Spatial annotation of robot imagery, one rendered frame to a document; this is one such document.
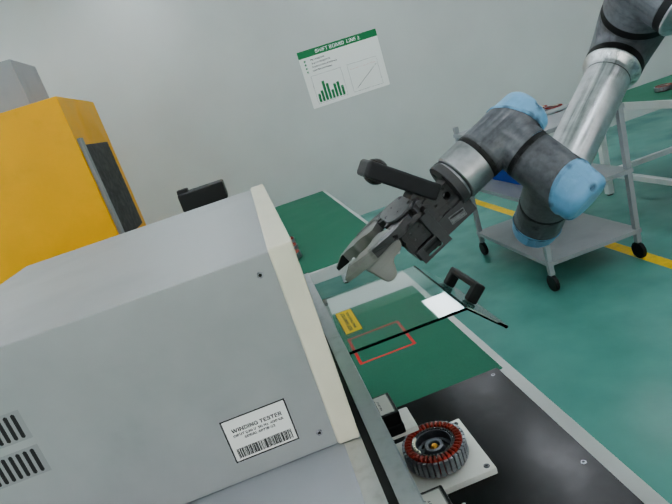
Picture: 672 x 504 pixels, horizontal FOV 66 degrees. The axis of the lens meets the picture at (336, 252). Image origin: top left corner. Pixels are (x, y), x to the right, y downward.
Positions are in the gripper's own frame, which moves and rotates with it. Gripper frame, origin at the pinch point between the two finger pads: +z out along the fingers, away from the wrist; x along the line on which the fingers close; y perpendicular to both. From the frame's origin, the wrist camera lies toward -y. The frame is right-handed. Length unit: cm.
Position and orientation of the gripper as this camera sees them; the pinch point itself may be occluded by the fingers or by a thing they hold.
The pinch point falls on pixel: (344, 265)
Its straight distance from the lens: 75.8
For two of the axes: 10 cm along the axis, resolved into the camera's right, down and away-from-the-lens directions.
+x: -1.9, -2.4, 9.5
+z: -7.2, 6.9, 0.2
